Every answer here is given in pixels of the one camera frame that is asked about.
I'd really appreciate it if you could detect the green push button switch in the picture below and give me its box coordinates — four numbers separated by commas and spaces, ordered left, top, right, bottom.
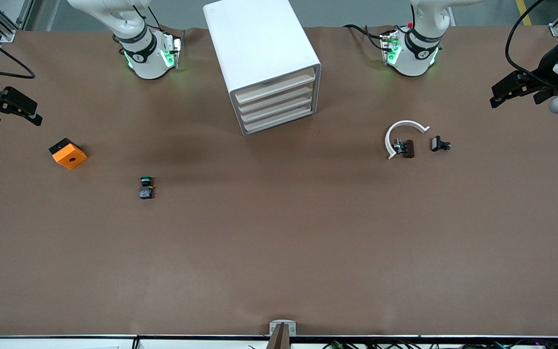
139, 175, 157, 200

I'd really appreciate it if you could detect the white curved plastic part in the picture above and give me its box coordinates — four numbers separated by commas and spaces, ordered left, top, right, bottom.
385, 120, 431, 160

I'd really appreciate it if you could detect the orange box with black base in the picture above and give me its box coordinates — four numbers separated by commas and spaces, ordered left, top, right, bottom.
48, 138, 88, 170

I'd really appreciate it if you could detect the white table edge rail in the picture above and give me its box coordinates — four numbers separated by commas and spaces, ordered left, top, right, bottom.
0, 334, 558, 349

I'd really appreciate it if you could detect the black cable bundle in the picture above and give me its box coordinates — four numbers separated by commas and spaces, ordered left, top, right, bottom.
323, 339, 558, 349

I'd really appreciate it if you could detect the brown electrical component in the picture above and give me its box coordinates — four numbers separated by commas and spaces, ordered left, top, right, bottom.
393, 139, 416, 159

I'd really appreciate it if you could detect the white plastic drawer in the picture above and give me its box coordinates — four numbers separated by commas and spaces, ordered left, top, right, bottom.
239, 96, 318, 125
242, 106, 319, 135
234, 72, 317, 104
236, 85, 317, 115

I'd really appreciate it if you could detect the grey metal mount bracket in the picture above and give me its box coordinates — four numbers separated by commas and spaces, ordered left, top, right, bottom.
269, 320, 297, 349

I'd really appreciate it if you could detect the white drawer cabinet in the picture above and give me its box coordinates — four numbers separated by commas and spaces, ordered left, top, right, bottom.
203, 0, 322, 137

